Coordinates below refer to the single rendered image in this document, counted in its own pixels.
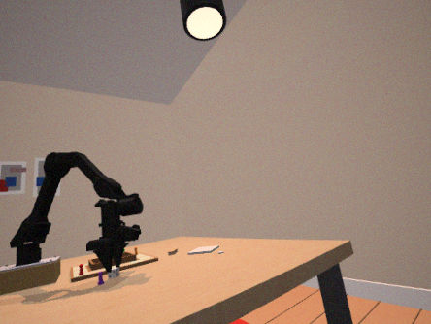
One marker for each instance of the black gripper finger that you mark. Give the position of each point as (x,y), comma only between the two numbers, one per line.
(106,258)
(117,254)

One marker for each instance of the white die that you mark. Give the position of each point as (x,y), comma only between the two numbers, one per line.
(114,273)

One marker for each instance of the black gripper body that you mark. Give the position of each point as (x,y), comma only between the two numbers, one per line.
(108,236)

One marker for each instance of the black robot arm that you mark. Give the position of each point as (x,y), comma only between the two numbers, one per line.
(36,226)

